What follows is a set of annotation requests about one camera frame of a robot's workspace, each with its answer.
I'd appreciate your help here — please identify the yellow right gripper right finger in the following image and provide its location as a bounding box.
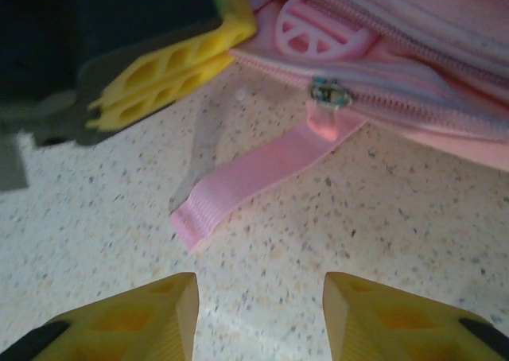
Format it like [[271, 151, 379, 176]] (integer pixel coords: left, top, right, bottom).
[[322, 271, 509, 361]]

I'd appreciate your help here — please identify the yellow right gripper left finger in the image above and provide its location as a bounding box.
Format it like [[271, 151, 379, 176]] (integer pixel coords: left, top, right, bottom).
[[0, 271, 200, 361]]

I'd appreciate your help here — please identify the pink backpack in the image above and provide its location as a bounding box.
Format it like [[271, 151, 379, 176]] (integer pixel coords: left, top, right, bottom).
[[169, 0, 509, 250]]

